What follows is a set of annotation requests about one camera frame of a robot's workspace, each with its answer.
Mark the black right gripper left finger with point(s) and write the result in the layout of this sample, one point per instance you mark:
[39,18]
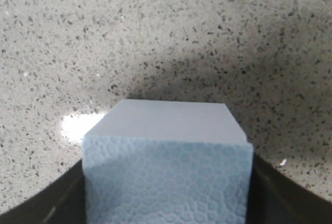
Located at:
[63,201]

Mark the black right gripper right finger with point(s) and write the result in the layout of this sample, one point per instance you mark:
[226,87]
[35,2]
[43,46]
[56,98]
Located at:
[274,198]

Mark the textured light blue foam cube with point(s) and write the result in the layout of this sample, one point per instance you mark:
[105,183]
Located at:
[167,162]

